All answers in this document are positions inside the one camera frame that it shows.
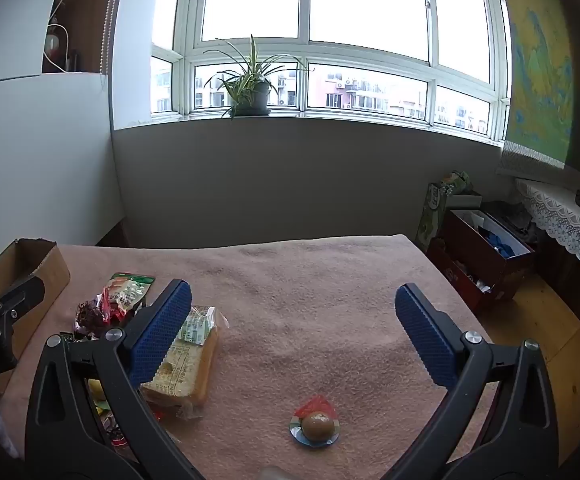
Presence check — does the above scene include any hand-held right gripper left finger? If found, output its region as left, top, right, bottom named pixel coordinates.
left=25, top=279, right=206, bottom=480

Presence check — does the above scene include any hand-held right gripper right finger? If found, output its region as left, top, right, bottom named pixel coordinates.
left=395, top=282, right=558, bottom=480

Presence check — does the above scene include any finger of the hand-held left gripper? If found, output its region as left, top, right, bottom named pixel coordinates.
left=0, top=276, right=46, bottom=332

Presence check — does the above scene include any brown cardboard box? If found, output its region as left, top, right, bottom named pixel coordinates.
left=0, top=238, right=71, bottom=396

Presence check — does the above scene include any clear-wrapped bread packet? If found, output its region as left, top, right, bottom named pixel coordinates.
left=140, top=304, right=231, bottom=418

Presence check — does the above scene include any round brown snack packet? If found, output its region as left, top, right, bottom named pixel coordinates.
left=289, top=395, right=341, bottom=448

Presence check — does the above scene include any green printed snack packet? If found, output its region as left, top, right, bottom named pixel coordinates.
left=107, top=272, right=156, bottom=311

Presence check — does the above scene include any red clear dark candy packet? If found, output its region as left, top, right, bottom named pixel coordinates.
left=97, top=400, right=131, bottom=466
left=75, top=285, right=136, bottom=338

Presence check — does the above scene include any red open cardboard box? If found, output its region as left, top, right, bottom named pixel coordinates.
left=442, top=207, right=536, bottom=306

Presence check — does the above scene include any blue cloth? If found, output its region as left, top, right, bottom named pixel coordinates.
left=480, top=230, right=518, bottom=258

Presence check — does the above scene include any white cabinet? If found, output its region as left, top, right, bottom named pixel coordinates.
left=0, top=0, right=126, bottom=261

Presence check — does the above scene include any white box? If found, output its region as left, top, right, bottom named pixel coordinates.
left=445, top=191, right=483, bottom=211

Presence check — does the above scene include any dark wooden cabinet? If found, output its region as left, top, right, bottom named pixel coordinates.
left=535, top=230, right=580, bottom=321

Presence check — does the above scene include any dark cloth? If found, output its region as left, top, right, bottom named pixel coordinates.
left=485, top=201, right=538, bottom=246

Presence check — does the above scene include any lace covered side table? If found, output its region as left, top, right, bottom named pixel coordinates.
left=515, top=177, right=580, bottom=281

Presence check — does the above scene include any red white bottle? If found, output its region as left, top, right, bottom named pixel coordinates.
left=44, top=22, right=66, bottom=68

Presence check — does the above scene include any potted spider plant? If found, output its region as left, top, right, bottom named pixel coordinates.
left=204, top=34, right=313, bottom=120

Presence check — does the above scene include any wooden shelf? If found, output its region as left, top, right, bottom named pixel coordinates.
left=42, top=0, right=123, bottom=75

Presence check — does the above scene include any white framed window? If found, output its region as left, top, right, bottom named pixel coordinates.
left=150, top=0, right=513, bottom=148

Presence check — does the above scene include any white cable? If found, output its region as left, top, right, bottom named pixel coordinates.
left=45, top=0, right=101, bottom=73

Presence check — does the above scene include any wall poster map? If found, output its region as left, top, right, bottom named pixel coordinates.
left=497, top=0, right=580, bottom=176

